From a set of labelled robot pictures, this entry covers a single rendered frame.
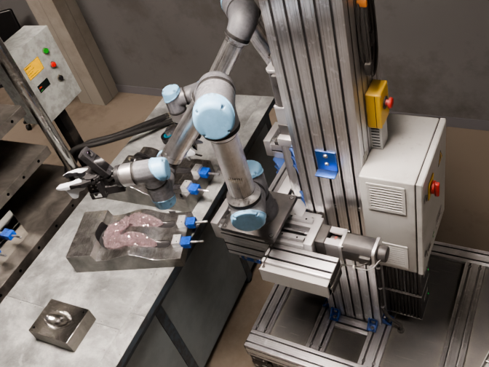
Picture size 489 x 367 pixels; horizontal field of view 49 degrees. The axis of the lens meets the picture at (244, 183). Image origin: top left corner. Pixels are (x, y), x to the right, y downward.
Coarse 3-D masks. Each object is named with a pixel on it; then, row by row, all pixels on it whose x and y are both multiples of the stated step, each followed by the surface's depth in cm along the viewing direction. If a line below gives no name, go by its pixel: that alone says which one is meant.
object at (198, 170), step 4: (196, 164) 251; (200, 164) 250; (192, 168) 249; (196, 168) 248; (200, 168) 249; (204, 168) 249; (208, 168) 249; (192, 172) 249; (196, 172) 247; (200, 172) 248; (204, 172) 247; (208, 172) 248; (204, 176) 248; (208, 176) 248
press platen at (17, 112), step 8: (0, 104) 258; (0, 112) 253; (8, 112) 251; (16, 112) 251; (24, 112) 255; (0, 120) 247; (8, 120) 247; (16, 120) 251; (0, 128) 244; (8, 128) 248; (0, 136) 244
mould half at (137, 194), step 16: (128, 160) 275; (192, 160) 258; (208, 160) 255; (176, 176) 253; (192, 176) 249; (128, 192) 254; (144, 192) 249; (176, 192) 244; (176, 208) 247; (192, 208) 245
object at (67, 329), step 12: (48, 312) 214; (60, 312) 214; (72, 312) 211; (84, 312) 210; (36, 324) 211; (48, 324) 211; (60, 324) 211; (72, 324) 207; (84, 324) 209; (36, 336) 212; (48, 336) 205; (60, 336) 204; (72, 336) 204; (84, 336) 210; (72, 348) 204
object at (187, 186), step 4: (184, 184) 242; (188, 184) 242; (192, 184) 243; (196, 184) 242; (180, 188) 242; (184, 188) 241; (188, 188) 242; (192, 188) 241; (196, 188) 241; (200, 188) 243; (192, 192) 242; (196, 192) 241
